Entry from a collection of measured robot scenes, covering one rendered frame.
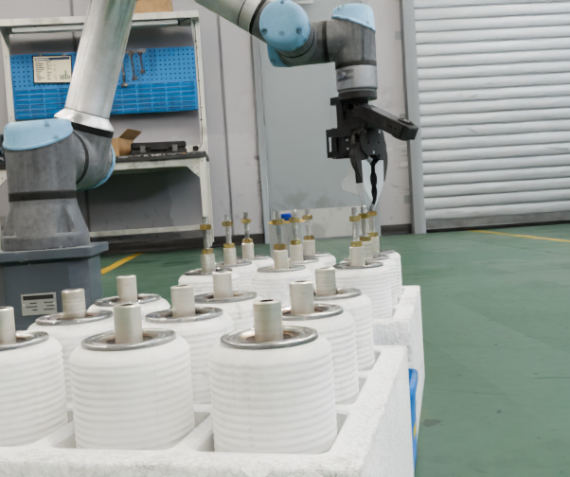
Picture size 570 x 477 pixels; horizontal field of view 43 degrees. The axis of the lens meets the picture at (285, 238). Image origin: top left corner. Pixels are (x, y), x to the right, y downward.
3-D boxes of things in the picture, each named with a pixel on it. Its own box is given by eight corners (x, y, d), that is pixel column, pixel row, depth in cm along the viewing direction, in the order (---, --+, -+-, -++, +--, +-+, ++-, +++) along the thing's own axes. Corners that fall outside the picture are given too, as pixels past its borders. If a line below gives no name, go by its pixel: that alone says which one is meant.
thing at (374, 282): (320, 389, 109) (313, 270, 108) (354, 375, 116) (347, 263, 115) (377, 397, 103) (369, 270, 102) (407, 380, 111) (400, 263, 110)
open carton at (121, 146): (98, 163, 591) (96, 135, 590) (144, 159, 584) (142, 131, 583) (82, 161, 562) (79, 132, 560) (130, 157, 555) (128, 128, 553)
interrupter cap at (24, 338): (-67, 357, 59) (-67, 348, 59) (-8, 338, 66) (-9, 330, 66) (14, 356, 57) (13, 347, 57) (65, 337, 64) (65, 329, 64)
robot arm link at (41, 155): (-8, 194, 124) (-14, 115, 124) (33, 194, 138) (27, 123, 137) (57, 190, 122) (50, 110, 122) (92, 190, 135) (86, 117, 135)
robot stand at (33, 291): (-9, 432, 121) (-25, 255, 120) (23, 401, 140) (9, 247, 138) (102, 422, 123) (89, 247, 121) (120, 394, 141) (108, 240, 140)
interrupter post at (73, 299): (58, 324, 72) (55, 291, 72) (70, 320, 74) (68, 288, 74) (80, 324, 72) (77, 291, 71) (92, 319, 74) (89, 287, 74)
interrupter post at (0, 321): (-19, 349, 61) (-23, 310, 61) (-1, 344, 63) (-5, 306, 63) (6, 349, 60) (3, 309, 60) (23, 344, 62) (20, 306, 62)
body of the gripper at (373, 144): (352, 162, 138) (348, 97, 137) (389, 158, 132) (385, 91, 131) (326, 162, 133) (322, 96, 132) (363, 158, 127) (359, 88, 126)
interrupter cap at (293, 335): (205, 354, 53) (205, 344, 53) (238, 334, 60) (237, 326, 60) (307, 353, 51) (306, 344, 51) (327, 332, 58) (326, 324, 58)
